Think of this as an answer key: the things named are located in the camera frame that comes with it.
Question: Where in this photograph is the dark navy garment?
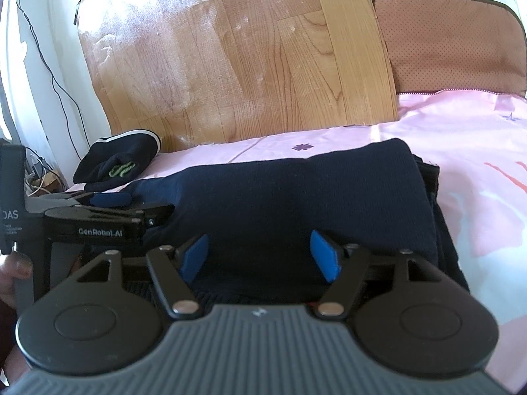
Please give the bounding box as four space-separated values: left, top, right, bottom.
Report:
126 139 466 304

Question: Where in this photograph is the person's left hand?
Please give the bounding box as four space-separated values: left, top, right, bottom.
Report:
1 252 33 384

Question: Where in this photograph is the black folded garment white stripe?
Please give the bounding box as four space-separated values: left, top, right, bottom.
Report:
73 129 161 192

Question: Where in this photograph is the wooden headboard panel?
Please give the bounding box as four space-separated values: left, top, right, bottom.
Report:
75 0 398 151

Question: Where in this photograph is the pink floral bed sheet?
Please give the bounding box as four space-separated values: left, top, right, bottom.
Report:
65 89 527 394

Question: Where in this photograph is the brown perforated cushion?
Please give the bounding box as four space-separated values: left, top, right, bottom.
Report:
373 0 526 96

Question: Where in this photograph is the thin black wall cable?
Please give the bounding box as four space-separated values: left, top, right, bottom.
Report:
15 0 92 162

